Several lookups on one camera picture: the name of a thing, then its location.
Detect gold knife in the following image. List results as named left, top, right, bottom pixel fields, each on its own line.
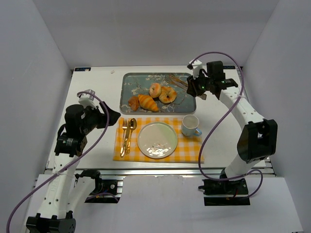
left=122, top=119, right=132, bottom=156

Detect blue label right corner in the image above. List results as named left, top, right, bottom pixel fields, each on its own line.
left=223, top=65, right=236, bottom=70

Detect striped croissant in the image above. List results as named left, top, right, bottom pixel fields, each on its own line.
left=138, top=94, right=159, bottom=112

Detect yellow checkered cloth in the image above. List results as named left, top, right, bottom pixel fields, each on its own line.
left=113, top=117, right=202, bottom=163

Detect steel serving tongs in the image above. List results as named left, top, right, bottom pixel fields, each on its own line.
left=169, top=74, right=207, bottom=100

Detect blue floral tray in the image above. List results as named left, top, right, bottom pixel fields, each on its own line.
left=120, top=73, right=196, bottom=115

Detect glazed bagel left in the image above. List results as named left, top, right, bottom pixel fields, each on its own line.
left=149, top=83, right=162, bottom=99

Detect white ceramic plate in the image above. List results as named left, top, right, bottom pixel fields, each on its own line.
left=137, top=122, right=178, bottom=160

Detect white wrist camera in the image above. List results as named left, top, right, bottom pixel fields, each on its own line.
left=77, top=89, right=96, bottom=108
left=187, top=60, right=203, bottom=79

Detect aluminium front rail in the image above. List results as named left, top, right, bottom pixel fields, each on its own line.
left=44, top=167, right=275, bottom=177

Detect light blue mug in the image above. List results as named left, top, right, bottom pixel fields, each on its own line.
left=181, top=115, right=202, bottom=136

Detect small brown pastry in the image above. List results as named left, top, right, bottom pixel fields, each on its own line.
left=128, top=96, right=140, bottom=112

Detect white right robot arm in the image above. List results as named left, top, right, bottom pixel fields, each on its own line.
left=187, top=60, right=277, bottom=180

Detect glazed bagel right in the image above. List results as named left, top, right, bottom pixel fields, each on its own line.
left=158, top=86, right=177, bottom=104

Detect blue label left corner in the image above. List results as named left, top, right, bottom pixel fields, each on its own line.
left=74, top=67, right=91, bottom=72

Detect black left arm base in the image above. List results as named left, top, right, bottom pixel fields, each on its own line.
left=74, top=169, right=122, bottom=203

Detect gold fork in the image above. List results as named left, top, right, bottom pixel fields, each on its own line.
left=120, top=119, right=128, bottom=157

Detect blue label corner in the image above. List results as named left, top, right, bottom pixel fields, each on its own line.
left=74, top=67, right=91, bottom=72
left=223, top=65, right=236, bottom=70

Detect glazed bagel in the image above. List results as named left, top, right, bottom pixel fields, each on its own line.
left=158, top=86, right=177, bottom=104
left=149, top=83, right=162, bottom=99

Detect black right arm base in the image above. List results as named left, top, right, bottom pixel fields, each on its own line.
left=198, top=179, right=250, bottom=206

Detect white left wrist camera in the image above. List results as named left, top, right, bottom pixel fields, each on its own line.
left=77, top=89, right=96, bottom=108

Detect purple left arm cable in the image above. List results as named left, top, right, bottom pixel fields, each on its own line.
left=5, top=91, right=110, bottom=233

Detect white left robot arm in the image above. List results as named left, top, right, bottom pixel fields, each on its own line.
left=26, top=103, right=121, bottom=233

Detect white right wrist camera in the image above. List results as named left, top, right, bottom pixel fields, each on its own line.
left=187, top=60, right=203, bottom=79

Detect gold spoon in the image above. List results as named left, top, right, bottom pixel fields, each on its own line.
left=125, top=118, right=137, bottom=154

